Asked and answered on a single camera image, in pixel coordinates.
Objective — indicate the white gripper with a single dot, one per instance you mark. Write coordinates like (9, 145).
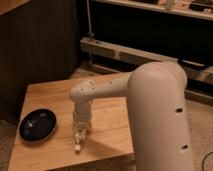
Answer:
(86, 118)

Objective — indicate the clear plastic bottle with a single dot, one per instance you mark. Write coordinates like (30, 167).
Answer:
(79, 136)

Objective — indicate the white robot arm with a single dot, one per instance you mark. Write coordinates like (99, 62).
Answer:
(156, 106)

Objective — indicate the black ceramic bowl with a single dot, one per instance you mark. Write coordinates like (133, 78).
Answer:
(37, 125)

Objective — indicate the wooden table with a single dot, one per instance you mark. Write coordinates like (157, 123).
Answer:
(109, 137)

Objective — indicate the metal pole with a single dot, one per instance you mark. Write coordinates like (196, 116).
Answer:
(90, 33)

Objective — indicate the grey metal beam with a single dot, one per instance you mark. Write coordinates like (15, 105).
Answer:
(135, 56)

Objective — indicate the wooden shelf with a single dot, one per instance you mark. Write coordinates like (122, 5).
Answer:
(157, 8)

